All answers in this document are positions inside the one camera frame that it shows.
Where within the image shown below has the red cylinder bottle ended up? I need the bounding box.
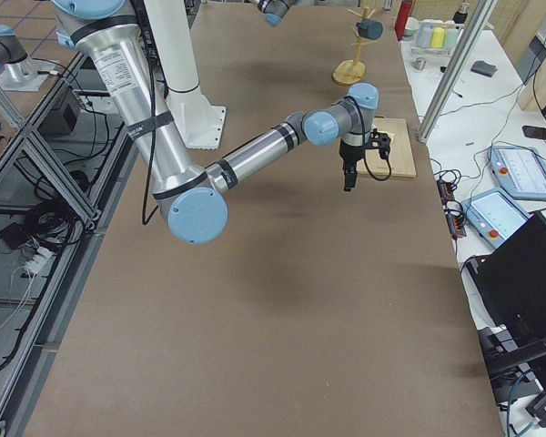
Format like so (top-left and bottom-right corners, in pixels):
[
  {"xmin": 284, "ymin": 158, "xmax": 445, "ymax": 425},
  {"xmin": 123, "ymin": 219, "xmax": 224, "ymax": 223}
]
[{"xmin": 394, "ymin": 0, "xmax": 414, "ymax": 41}]

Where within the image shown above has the grey cup on tray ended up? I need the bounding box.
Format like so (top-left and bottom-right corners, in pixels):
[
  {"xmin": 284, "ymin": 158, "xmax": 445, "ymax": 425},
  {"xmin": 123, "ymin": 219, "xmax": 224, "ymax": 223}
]
[{"xmin": 442, "ymin": 27, "xmax": 459, "ymax": 50}]

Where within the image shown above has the blue teach pendant tablet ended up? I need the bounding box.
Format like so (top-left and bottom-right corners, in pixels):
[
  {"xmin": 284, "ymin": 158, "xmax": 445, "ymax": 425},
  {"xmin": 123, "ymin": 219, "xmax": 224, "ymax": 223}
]
[
  {"xmin": 490, "ymin": 146, "xmax": 546, "ymax": 201},
  {"xmin": 461, "ymin": 188, "xmax": 531, "ymax": 249}
]

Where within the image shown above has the small metal cup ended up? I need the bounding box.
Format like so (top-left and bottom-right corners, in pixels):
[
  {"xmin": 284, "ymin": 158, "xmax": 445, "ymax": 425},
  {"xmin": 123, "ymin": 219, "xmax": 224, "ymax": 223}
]
[{"xmin": 411, "ymin": 56, "xmax": 428, "ymax": 71}]

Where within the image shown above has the wooden cup storage rack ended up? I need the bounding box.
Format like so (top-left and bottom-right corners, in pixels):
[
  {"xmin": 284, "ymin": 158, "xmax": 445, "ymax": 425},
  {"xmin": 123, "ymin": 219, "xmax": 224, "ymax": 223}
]
[{"xmin": 332, "ymin": 1, "xmax": 376, "ymax": 86}]

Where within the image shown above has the small black square pad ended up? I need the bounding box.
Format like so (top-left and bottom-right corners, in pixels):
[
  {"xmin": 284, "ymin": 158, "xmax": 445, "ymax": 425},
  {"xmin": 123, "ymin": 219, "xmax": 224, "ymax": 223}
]
[{"xmin": 470, "ymin": 60, "xmax": 498, "ymax": 77}]

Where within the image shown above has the dark blue mug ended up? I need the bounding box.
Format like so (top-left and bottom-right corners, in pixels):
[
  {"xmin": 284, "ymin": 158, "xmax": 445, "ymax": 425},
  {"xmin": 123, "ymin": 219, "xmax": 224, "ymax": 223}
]
[{"xmin": 356, "ymin": 19, "xmax": 384, "ymax": 41}]

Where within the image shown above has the yellow cup on tray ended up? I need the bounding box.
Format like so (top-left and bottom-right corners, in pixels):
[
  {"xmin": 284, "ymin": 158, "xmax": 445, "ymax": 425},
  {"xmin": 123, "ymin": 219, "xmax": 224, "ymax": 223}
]
[{"xmin": 430, "ymin": 26, "xmax": 445, "ymax": 49}]

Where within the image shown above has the black monitor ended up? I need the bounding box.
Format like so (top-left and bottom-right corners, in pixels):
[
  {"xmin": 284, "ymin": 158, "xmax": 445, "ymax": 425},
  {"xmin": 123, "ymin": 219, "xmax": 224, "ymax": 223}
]
[{"xmin": 465, "ymin": 212, "xmax": 546, "ymax": 428}]

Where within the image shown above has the aluminium frame post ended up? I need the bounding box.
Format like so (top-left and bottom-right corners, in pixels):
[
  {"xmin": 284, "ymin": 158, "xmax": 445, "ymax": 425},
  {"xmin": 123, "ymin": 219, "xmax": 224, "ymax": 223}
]
[{"xmin": 417, "ymin": 0, "xmax": 497, "ymax": 144}]

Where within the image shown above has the wooden cutting board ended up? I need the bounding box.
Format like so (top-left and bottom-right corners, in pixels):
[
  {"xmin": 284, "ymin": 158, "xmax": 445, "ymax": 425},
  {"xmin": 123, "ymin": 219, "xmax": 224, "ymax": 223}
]
[{"xmin": 357, "ymin": 117, "xmax": 417, "ymax": 179}]

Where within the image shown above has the light blue cup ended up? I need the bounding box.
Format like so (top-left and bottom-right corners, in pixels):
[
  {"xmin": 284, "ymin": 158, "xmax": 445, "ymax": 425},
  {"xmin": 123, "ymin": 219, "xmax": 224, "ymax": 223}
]
[{"xmin": 415, "ymin": 23, "xmax": 433, "ymax": 48}]

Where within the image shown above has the black smartphone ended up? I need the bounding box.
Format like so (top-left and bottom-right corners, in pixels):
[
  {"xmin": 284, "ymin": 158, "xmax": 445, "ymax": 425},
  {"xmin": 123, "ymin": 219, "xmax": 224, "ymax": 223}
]
[{"xmin": 522, "ymin": 125, "xmax": 546, "ymax": 140}]

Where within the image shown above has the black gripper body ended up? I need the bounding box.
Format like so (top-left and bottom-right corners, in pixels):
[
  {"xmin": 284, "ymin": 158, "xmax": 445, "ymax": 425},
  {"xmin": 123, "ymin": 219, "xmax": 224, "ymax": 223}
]
[{"xmin": 339, "ymin": 140, "xmax": 365, "ymax": 173}]

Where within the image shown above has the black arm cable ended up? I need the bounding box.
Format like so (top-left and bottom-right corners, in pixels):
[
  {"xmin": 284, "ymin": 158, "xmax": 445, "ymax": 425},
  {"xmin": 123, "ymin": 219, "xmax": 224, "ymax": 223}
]
[{"xmin": 131, "ymin": 0, "xmax": 169, "ymax": 226}]

